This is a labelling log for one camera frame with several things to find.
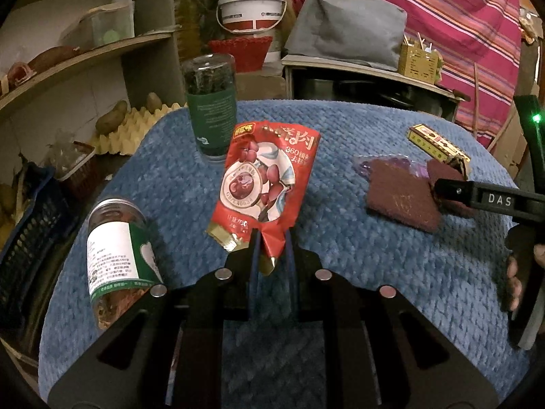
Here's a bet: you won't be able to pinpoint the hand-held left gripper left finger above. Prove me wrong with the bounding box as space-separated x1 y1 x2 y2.
47 230 261 409

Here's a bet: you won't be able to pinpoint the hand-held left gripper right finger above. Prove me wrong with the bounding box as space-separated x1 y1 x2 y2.
284 230 500 409

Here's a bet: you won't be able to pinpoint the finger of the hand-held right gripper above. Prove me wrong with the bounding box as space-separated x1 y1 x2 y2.
432 178 477 219

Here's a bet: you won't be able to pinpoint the dark red scouring pad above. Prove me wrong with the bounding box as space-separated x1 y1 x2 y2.
366 157 466 235

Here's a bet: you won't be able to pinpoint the red snack packet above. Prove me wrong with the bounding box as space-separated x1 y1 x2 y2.
206 121 321 276

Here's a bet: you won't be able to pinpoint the person's right hand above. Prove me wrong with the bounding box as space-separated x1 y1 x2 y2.
506 243 545 313

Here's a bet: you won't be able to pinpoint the small yellow carton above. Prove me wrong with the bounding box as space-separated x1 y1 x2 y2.
407 123 471 176

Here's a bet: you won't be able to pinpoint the blue woven table mat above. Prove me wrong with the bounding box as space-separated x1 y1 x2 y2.
38 100 531 409

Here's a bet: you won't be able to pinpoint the clear purple plastic wrapper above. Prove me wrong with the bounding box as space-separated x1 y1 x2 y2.
352 155 429 180

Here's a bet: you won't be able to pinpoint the yellow woven pen basket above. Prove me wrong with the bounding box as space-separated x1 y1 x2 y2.
397 36 444 87

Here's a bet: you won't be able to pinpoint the brown cardboard sheets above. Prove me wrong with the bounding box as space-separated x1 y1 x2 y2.
487 0 545 182

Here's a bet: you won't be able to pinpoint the white green label glass jar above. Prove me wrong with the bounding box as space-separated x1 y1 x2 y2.
86 198 165 330

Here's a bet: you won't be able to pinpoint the low wooden cabinet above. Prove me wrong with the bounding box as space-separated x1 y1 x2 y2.
280 55 466 123

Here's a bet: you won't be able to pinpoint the tall green label tea jar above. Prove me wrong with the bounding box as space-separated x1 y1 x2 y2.
181 54 237 163

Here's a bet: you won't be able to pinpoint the pink striped cloth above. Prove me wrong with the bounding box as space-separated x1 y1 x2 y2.
280 0 523 138

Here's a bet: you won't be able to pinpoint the brown cardboard box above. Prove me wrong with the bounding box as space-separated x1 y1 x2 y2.
233 70 287 102

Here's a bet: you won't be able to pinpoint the yellow egg tray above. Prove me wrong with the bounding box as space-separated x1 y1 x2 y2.
91 102 189 157

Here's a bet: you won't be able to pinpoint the grey fabric appliance cover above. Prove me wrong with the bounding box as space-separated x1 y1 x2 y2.
282 0 408 72

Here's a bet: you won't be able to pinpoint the large brown potato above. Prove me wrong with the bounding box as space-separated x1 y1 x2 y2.
94 100 129 134

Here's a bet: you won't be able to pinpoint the clear lidded punnet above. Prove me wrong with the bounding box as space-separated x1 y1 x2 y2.
44 140 104 199

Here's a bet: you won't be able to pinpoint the red plastic basket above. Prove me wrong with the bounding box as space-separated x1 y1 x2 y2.
207 36 274 74

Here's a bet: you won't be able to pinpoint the dark blue plastic crate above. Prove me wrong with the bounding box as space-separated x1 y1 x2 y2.
0 165 82 330

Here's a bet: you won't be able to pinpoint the pile of yellow potatoes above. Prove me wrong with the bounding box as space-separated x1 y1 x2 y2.
0 183 20 239

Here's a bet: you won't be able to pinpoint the yellow cooking oil bottle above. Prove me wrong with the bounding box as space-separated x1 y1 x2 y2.
171 0 202 74

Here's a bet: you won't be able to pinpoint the white plastic bucket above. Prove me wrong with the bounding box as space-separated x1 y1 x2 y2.
215 0 287 35

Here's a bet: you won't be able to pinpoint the wooden shelf unit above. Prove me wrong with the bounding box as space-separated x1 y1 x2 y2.
0 0 180 180

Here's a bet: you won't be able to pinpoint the clear plastic storage box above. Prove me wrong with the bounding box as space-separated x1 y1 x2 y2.
80 2 136 50

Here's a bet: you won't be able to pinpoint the reddish sweet potato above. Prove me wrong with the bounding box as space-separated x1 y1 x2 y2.
27 45 80 73

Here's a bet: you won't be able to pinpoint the pink net bag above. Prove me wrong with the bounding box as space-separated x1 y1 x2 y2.
6 61 33 85

